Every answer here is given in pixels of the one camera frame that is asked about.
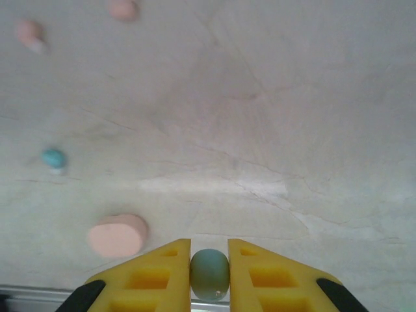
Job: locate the pink earbud charging case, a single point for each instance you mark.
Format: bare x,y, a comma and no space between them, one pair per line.
117,237

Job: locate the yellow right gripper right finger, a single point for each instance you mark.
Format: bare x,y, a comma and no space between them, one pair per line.
269,286

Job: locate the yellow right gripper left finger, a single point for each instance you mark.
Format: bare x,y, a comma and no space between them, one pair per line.
152,286

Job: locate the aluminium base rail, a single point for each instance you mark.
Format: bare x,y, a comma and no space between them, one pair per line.
39,294

